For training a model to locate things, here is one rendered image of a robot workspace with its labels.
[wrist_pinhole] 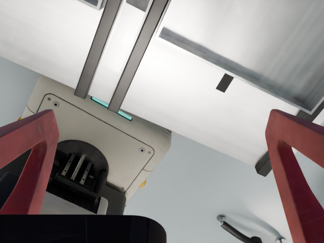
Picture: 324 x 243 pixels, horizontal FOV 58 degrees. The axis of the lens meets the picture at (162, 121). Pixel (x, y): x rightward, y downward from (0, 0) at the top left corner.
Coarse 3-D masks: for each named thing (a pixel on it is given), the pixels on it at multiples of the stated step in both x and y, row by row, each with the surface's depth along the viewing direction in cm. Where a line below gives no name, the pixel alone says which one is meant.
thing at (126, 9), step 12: (132, 0) 39; (144, 0) 38; (132, 12) 41; (144, 12) 41; (120, 24) 42; (132, 24) 42; (120, 36) 43; (132, 36) 43; (108, 48) 44; (120, 48) 44; (108, 60) 45; (120, 60) 45
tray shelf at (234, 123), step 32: (0, 0) 41; (32, 0) 41; (64, 0) 41; (0, 32) 44; (32, 32) 43; (64, 32) 43; (32, 64) 46; (64, 64) 46; (160, 64) 45; (192, 64) 45; (96, 96) 48; (128, 96) 48; (160, 96) 48; (192, 96) 47; (224, 96) 47; (256, 96) 47; (192, 128) 50; (224, 128) 50; (256, 128) 50; (256, 160) 53
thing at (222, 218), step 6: (222, 216) 180; (222, 222) 177; (228, 228) 175; (234, 228) 176; (234, 234) 174; (240, 234) 174; (240, 240) 174; (246, 240) 173; (252, 240) 174; (258, 240) 173; (276, 240) 188; (282, 240) 188
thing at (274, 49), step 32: (192, 0) 40; (224, 0) 40; (256, 0) 40; (288, 0) 39; (320, 0) 39; (160, 32) 42; (192, 32) 42; (224, 32) 42; (256, 32) 42; (288, 32) 41; (320, 32) 41; (224, 64) 44; (256, 64) 44; (288, 64) 44; (320, 64) 43; (288, 96) 45; (320, 96) 43
